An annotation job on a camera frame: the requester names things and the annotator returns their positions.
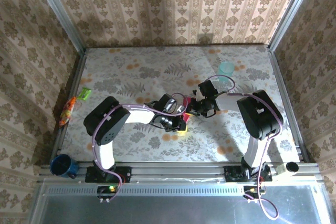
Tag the pink paper sheet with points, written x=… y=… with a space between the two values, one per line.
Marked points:
x=186 y=117

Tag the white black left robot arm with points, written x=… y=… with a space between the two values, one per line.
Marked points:
x=139 y=116

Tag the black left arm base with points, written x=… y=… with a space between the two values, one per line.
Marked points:
x=123 y=174

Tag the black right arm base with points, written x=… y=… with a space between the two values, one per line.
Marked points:
x=232 y=174

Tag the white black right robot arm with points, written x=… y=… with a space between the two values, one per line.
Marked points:
x=228 y=102

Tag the teal plastic cup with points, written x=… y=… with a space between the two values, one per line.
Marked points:
x=225 y=68

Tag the floral table cloth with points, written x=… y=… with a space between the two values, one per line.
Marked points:
x=157 y=61

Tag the grey metal panel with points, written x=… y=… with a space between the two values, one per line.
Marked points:
x=170 y=208

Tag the green snack packet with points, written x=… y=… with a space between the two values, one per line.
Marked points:
x=85 y=93

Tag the small circuit board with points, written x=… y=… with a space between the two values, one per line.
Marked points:
x=106 y=191
x=253 y=191

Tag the orange snack packet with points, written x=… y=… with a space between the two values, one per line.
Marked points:
x=67 y=111

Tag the small black cylinder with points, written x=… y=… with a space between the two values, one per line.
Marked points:
x=292 y=167

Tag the blue mug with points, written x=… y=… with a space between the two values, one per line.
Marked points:
x=61 y=165

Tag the long aluminium base rail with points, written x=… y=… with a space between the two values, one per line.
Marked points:
x=178 y=171

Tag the aluminium side rail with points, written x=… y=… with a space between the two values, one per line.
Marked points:
x=74 y=82
x=284 y=95

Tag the aluminium corner post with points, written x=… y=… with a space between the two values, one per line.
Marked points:
x=60 y=14
x=290 y=11

